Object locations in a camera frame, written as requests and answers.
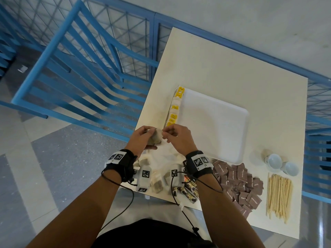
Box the person's left hand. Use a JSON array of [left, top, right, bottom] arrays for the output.
[[125, 126, 159, 159]]

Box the person's right hand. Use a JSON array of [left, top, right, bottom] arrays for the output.
[[162, 124, 198, 156]]

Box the beige tea bag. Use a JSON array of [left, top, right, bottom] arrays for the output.
[[147, 128, 164, 148]]

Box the person's right forearm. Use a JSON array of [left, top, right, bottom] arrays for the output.
[[191, 173, 267, 248]]

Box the person's left forearm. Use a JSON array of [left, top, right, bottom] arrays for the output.
[[26, 165, 135, 248]]

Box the row of yellow-tagged tea bags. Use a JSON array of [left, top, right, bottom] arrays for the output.
[[164, 86, 186, 128]]

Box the black left wrist band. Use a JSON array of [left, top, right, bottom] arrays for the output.
[[104, 149, 138, 183]]

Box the black wrist band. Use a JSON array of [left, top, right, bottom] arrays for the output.
[[104, 149, 138, 183], [183, 150, 215, 179]]

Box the black right wrist band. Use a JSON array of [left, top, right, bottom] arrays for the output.
[[183, 150, 215, 179]]

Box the white plastic tray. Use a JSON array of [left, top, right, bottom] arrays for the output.
[[165, 88, 250, 166]]

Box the pile of beige tea bags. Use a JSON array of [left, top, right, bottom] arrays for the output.
[[134, 148, 187, 194]]

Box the pile of dark sachets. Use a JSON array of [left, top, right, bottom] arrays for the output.
[[172, 178, 200, 204]]

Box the pile of brown packets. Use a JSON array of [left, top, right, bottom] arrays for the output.
[[212, 160, 264, 219]]

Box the blue mesh fence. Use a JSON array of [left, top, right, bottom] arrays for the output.
[[0, 0, 331, 132]]

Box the person's black shirt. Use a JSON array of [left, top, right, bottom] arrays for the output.
[[95, 218, 215, 248]]

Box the white paper cup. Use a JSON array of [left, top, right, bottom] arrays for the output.
[[280, 161, 300, 177], [263, 149, 283, 170]]

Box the blue wooden chair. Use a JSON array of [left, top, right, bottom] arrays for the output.
[[302, 115, 331, 202], [0, 0, 160, 143]]

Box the pile of wooden stir sticks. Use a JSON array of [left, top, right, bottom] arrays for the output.
[[266, 173, 294, 224]]

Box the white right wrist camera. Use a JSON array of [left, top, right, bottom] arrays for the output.
[[169, 164, 185, 189]]

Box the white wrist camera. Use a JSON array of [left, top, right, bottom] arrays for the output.
[[137, 167, 152, 193], [169, 164, 185, 189]]

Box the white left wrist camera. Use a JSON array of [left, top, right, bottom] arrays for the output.
[[137, 167, 152, 193]]

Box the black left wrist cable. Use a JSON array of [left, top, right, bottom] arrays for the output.
[[100, 168, 135, 231]]

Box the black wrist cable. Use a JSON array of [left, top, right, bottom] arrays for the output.
[[100, 168, 135, 231], [171, 172, 223, 236]]

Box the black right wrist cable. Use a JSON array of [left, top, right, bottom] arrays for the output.
[[171, 172, 223, 236]]

